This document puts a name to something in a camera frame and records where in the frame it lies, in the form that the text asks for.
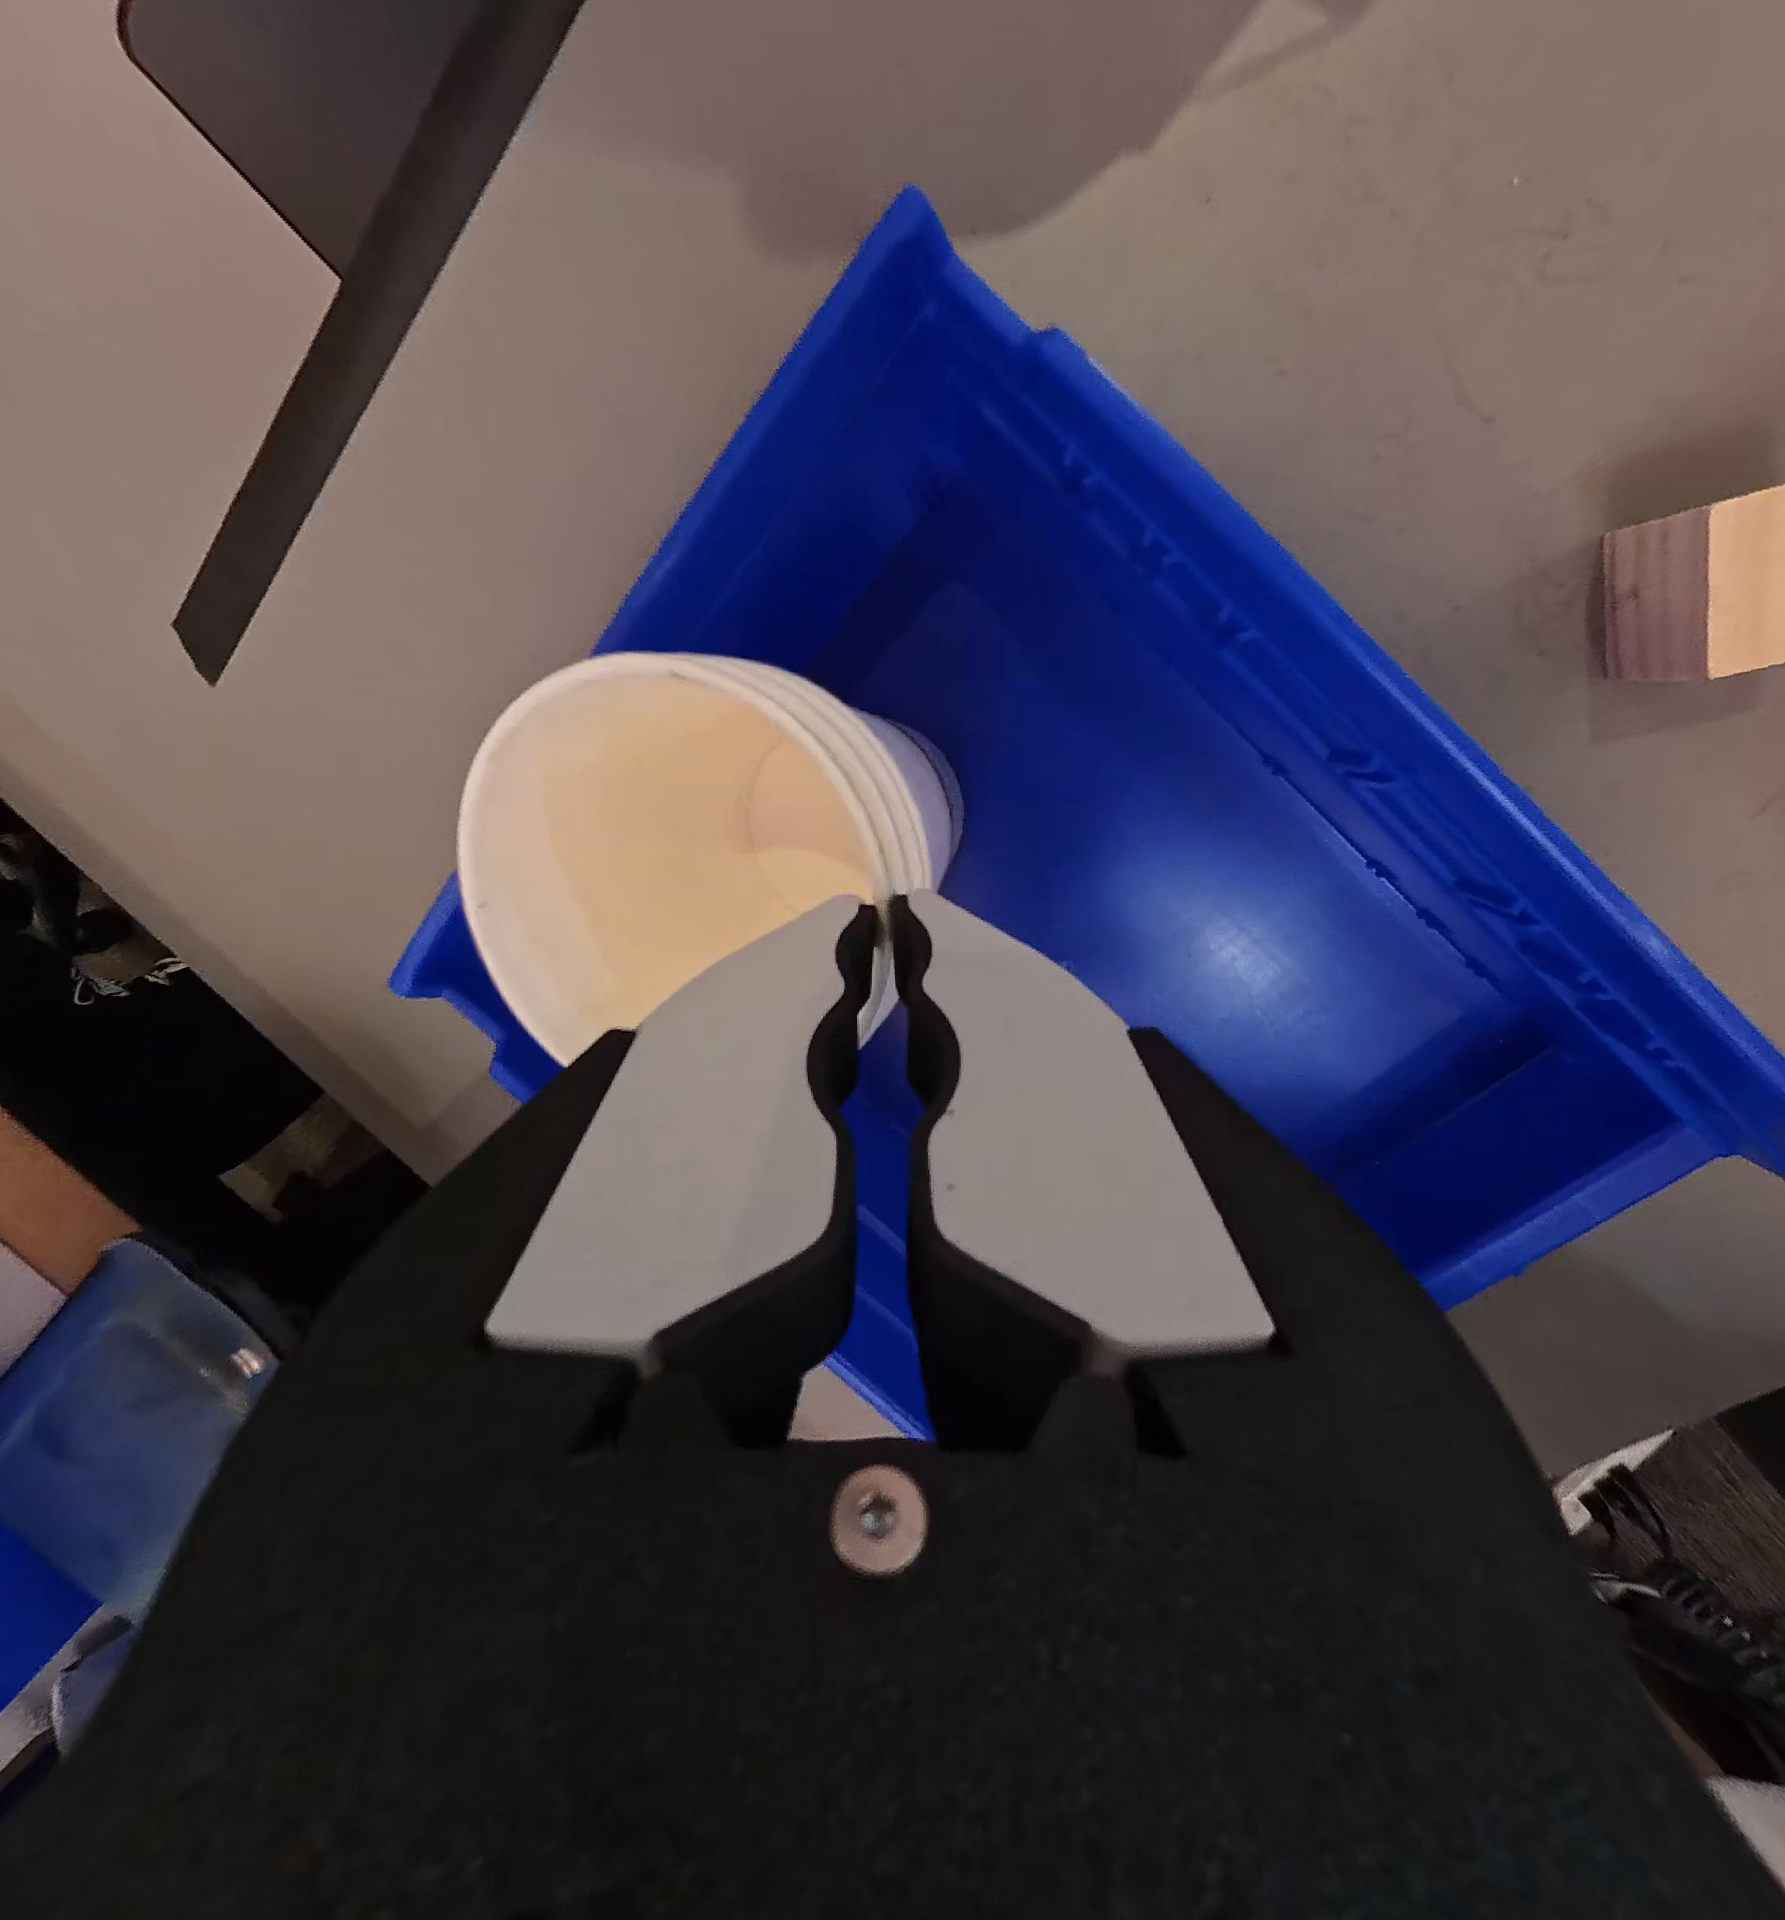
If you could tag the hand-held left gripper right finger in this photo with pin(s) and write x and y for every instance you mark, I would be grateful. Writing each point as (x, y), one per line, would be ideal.
(1073, 1170)

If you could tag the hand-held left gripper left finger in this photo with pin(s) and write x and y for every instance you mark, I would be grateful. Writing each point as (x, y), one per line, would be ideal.
(681, 1170)

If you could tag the blue plastic bin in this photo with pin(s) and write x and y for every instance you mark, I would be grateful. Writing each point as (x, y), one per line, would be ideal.
(1207, 902)

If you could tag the white paper cup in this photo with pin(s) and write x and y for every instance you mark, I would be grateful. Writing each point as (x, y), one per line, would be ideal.
(942, 796)
(882, 779)
(904, 788)
(577, 856)

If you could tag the clear plastic container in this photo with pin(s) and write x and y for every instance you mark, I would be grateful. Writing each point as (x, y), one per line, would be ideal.
(111, 1412)

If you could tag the brown cardboard box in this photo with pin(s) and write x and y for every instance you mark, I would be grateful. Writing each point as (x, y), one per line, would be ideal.
(6, 1184)

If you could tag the light wooden cube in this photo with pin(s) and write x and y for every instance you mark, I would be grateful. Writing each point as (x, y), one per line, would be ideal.
(1747, 578)

